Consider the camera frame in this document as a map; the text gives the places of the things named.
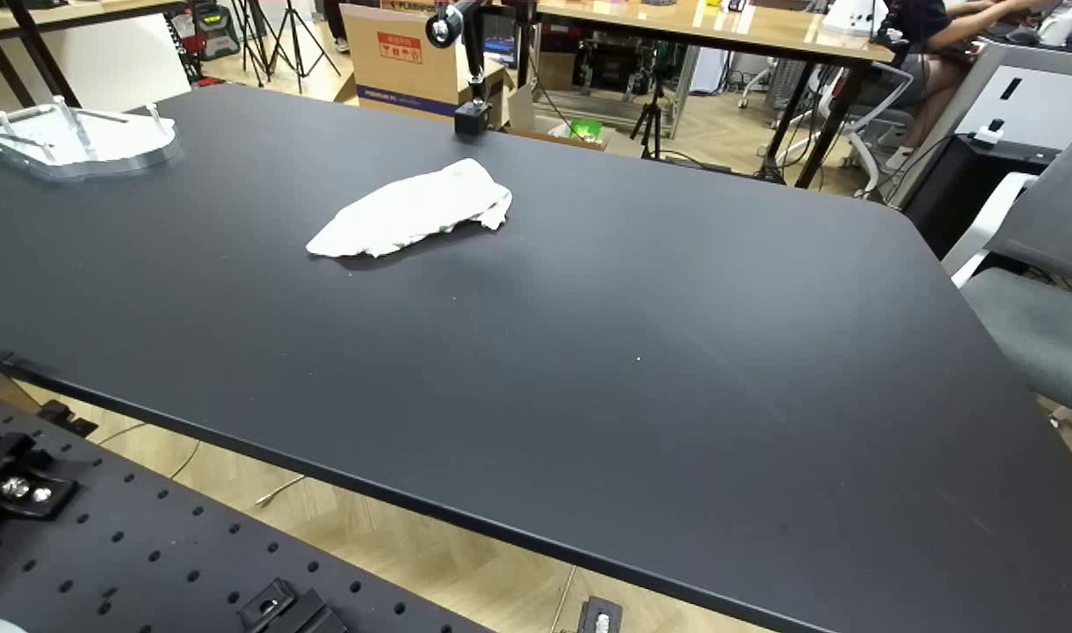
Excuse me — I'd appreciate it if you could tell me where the white patterned towel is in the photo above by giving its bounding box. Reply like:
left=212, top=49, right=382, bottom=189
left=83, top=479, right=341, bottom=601
left=305, top=159, right=513, bottom=259

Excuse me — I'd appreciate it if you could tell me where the white towel rack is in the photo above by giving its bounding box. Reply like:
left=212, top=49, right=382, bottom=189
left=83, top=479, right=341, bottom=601
left=0, top=98, right=176, bottom=173

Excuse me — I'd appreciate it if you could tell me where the cardboard box with red label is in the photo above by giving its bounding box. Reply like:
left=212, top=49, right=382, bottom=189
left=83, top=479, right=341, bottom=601
left=341, top=0, right=505, bottom=117

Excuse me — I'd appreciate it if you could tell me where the wooden desk with black legs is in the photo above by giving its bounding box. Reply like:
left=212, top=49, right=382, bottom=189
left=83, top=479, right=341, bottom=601
left=534, top=0, right=892, bottom=187

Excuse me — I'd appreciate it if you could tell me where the seated person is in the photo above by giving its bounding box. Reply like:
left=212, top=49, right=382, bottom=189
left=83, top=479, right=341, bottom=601
left=886, top=0, right=1039, bottom=155

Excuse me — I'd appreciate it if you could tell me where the grey office chair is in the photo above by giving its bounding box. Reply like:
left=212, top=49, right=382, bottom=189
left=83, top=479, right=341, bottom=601
left=943, top=139, right=1072, bottom=408

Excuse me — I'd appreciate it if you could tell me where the black perforated mounting board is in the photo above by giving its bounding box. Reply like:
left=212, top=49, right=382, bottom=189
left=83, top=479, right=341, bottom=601
left=0, top=362, right=485, bottom=633

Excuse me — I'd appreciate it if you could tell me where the black camera tripod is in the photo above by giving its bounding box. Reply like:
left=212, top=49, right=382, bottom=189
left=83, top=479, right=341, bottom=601
left=630, top=83, right=665, bottom=163

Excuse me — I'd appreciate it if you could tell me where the black clamp camera mount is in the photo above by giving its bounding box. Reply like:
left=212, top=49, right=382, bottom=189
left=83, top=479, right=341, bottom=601
left=426, top=0, right=492, bottom=139

